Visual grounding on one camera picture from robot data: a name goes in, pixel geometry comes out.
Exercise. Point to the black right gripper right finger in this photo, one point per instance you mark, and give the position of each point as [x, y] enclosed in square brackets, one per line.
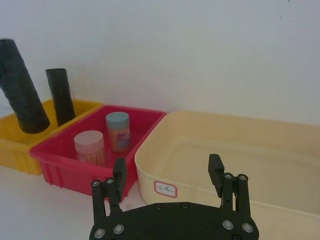
[226, 186]

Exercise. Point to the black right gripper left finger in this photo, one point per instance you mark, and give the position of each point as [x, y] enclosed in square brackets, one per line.
[117, 186]

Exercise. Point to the cream plastic tub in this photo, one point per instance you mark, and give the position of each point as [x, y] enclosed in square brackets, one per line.
[250, 160]

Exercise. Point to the red plastic bin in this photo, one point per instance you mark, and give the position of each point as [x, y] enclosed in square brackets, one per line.
[75, 172]

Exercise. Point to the pink-lidded toothpick jar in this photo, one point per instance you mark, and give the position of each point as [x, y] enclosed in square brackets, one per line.
[90, 148]

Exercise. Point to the white label with red border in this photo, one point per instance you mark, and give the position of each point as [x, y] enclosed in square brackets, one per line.
[165, 189]

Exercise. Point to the blue-lidded toothpick jar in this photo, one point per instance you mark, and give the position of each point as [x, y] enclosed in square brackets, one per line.
[118, 133]

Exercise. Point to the small black bag roll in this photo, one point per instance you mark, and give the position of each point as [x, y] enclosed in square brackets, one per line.
[61, 97]

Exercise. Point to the yellow plastic bin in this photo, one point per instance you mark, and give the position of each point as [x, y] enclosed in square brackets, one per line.
[17, 147]

